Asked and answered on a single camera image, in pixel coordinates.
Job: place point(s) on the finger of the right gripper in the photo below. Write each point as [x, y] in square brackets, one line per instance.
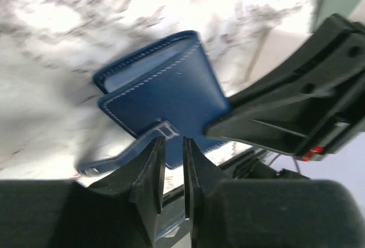
[310, 104]

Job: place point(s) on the blue leather card holder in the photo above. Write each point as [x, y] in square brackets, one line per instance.
[166, 89]

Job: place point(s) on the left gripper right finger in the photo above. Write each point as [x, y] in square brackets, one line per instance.
[225, 212]

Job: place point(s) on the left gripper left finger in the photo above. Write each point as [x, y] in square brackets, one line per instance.
[119, 210]

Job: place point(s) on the white plastic tray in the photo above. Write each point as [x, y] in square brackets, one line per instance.
[275, 47]

